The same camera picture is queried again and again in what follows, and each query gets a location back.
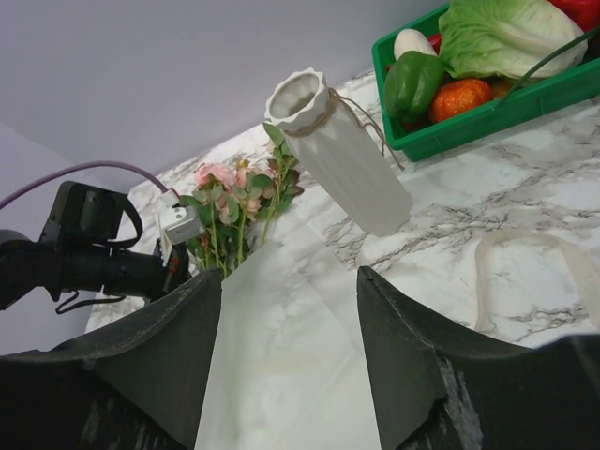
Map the orange toy pumpkin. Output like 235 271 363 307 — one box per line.
429 78 494 124

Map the green plastic tray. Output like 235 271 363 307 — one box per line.
371 2 599 162

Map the green toy bell pepper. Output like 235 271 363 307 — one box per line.
383 51 445 123

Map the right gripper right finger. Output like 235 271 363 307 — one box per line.
356 266 599 449

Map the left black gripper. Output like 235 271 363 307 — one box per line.
102 244 190 303

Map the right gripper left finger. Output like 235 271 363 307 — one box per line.
1 270 221 449

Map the green toy cabbage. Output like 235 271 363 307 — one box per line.
438 0 583 80

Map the red toy pepper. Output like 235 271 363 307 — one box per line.
550 0 600 32

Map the pink flower bouquet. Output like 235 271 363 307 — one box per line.
180 124 304 277

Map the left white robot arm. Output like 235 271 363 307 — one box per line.
1 182 190 314

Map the white ribbed vase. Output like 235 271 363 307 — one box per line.
265 67 413 237

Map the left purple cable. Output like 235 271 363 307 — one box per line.
0 160 182 212

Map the white wrapping paper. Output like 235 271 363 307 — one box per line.
196 213 380 449

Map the white toy radish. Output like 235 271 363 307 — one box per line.
393 28 438 61

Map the cream ribbon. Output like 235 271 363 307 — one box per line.
472 229 599 342

